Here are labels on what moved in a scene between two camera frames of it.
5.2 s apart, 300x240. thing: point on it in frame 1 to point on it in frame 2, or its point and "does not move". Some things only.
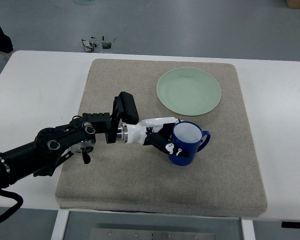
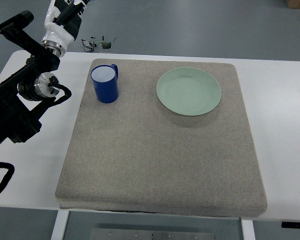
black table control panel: (296, 225) does not move
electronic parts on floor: (89, 45) does not move
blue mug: (189, 136) to (105, 78)
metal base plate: (120, 233) does not move
